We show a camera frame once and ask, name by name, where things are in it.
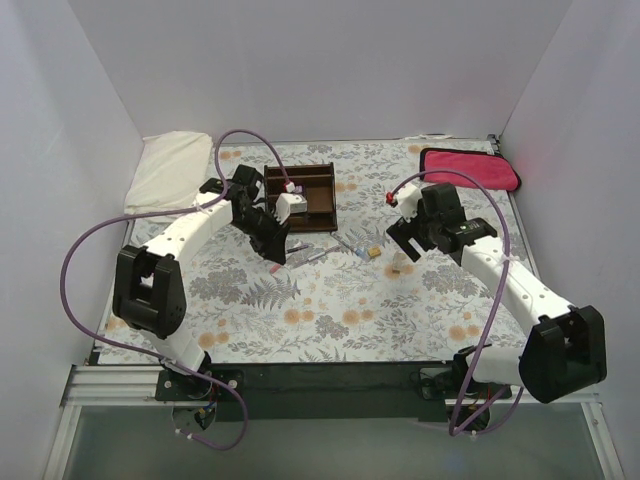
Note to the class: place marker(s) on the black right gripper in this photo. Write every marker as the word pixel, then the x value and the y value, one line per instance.
pixel 415 230

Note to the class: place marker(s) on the white folded cloth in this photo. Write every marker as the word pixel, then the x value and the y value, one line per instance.
pixel 171 169

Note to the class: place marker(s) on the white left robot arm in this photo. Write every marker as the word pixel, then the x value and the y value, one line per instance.
pixel 149 294

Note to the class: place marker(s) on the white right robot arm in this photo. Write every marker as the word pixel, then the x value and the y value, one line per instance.
pixel 565 349

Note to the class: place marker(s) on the blue correction pen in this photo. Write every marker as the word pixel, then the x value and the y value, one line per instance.
pixel 353 248

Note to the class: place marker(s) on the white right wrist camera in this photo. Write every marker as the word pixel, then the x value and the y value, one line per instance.
pixel 406 200

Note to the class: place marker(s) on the brown wooden desk organizer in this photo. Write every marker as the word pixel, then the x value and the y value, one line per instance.
pixel 317 182

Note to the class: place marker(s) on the white grey eraser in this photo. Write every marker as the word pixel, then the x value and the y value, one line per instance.
pixel 397 262

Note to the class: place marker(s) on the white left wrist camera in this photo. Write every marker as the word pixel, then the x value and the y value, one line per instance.
pixel 288 204

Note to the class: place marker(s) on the floral table mat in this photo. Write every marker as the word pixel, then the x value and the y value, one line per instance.
pixel 340 307

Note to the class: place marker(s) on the grey white pen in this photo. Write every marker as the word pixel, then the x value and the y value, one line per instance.
pixel 323 253

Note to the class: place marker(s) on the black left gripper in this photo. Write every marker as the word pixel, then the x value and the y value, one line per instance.
pixel 259 225

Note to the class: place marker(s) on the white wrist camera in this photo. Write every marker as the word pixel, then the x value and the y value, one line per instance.
pixel 288 204
pixel 406 200

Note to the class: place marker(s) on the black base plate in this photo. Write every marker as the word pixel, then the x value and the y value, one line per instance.
pixel 343 390

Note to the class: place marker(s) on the red microfiber cloth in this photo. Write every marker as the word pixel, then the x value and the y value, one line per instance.
pixel 492 171

